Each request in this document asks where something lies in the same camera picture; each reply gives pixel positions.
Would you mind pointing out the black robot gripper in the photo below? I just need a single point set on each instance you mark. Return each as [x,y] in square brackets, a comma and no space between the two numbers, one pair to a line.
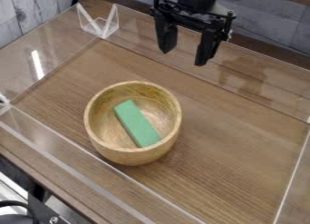
[203,16]

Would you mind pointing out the green rectangular block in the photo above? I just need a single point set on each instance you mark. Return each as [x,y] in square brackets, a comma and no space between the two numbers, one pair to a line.
[136,125]

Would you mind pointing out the clear acrylic tray wall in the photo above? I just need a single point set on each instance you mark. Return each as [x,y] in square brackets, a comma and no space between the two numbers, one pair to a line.
[238,168]

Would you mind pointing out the clear acrylic corner bracket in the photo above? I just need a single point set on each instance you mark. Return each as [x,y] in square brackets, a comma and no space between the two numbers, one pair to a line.
[99,27]

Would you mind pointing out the black metal table bracket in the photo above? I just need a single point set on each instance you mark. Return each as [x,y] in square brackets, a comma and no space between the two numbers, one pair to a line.
[44,214]

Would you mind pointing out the round wooden bowl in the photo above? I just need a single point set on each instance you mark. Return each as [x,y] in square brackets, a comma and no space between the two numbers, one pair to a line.
[105,132]

